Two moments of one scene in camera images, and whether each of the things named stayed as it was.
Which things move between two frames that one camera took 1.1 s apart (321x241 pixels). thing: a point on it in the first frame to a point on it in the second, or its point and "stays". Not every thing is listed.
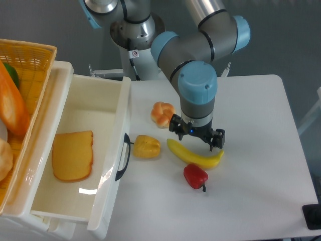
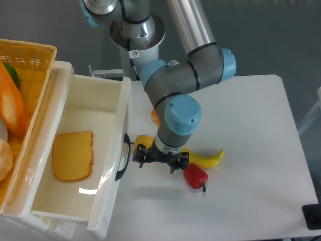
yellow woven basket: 33,63 stays
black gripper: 217,139 to 142,154
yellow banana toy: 205,161 stays
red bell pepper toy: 195,176 stays
